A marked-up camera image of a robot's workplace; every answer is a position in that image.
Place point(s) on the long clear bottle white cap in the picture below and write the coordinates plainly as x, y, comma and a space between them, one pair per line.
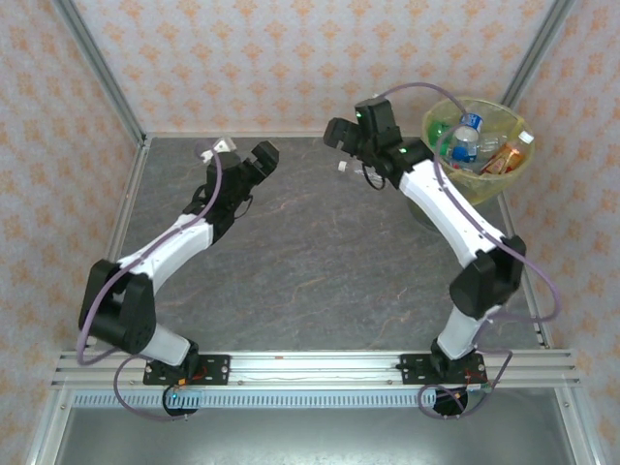
342, 166

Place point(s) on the green bottle orange cap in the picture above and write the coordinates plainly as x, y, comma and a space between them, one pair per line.
438, 131

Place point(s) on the red label bottle orange drink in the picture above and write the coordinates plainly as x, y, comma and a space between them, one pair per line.
504, 157

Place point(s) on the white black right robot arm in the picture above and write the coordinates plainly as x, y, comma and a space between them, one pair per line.
445, 208

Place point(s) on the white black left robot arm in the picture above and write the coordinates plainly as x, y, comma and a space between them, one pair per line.
164, 247

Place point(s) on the bin with yellow bag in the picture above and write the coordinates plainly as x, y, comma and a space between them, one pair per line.
489, 191

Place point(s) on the grey metal sheet panel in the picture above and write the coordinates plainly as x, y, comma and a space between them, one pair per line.
310, 436

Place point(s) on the aluminium back rail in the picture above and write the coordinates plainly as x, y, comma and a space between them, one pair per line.
242, 134

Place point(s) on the aluminium side rail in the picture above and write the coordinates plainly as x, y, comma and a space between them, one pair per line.
577, 426
138, 164

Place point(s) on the aluminium frame post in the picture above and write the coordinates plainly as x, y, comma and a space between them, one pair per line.
537, 53
97, 68

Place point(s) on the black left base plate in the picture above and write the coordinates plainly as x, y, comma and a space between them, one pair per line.
215, 370

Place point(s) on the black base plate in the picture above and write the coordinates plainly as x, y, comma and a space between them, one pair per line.
215, 370
414, 368

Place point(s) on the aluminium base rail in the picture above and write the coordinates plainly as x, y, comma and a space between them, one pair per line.
310, 370

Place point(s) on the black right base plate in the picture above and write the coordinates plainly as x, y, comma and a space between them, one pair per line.
414, 368

